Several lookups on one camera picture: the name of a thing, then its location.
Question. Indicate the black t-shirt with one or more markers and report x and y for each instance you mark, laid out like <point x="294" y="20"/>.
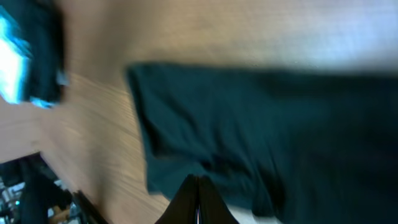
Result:
<point x="297" y="145"/>

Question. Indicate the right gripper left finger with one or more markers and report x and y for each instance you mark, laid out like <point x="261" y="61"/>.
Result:
<point x="183" y="207"/>

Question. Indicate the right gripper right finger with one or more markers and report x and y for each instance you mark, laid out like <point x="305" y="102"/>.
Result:
<point x="212" y="208"/>

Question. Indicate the folded light blue printed shirt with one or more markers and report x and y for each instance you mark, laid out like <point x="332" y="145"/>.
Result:
<point x="16" y="57"/>

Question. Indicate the folded black shirt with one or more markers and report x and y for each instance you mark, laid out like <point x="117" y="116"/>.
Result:
<point x="43" y="23"/>

